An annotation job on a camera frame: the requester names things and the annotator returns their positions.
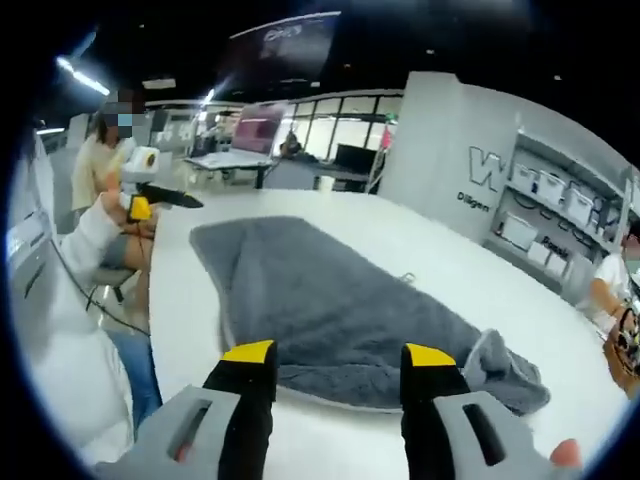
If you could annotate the dark grey towel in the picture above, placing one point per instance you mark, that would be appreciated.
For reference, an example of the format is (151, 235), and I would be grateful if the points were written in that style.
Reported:
(325, 310)

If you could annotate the person's left hand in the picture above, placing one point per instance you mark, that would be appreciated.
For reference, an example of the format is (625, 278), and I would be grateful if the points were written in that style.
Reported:
(114, 206)

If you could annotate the person's right hand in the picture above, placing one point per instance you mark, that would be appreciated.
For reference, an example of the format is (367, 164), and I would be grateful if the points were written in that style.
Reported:
(565, 454)

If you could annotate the white standing desk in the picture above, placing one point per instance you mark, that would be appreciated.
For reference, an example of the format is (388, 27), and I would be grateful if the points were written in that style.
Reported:
(225, 161)

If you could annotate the person's blue jeans leg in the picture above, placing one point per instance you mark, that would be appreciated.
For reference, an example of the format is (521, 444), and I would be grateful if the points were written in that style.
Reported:
(137, 380)

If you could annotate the large purple display screen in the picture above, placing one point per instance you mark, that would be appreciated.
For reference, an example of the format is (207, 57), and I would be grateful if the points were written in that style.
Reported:
(257, 131)

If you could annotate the operator in white sleeve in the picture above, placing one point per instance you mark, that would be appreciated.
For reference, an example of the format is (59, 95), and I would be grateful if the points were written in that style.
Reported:
(55, 360)

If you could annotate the hanging dark display screen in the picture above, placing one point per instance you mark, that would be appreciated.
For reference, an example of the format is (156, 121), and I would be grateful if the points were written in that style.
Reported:
(280, 47)

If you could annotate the wooden tray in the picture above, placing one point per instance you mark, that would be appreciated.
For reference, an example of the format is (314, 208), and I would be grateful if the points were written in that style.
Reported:
(622, 365)

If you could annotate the black monitor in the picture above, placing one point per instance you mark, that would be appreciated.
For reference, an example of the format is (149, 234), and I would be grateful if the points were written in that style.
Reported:
(355, 159)

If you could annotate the pink hanging item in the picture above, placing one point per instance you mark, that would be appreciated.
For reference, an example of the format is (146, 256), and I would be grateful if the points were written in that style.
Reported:
(387, 139)

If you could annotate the row of white storage boxes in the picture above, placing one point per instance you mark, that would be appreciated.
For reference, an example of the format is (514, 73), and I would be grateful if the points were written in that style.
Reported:
(580, 205)

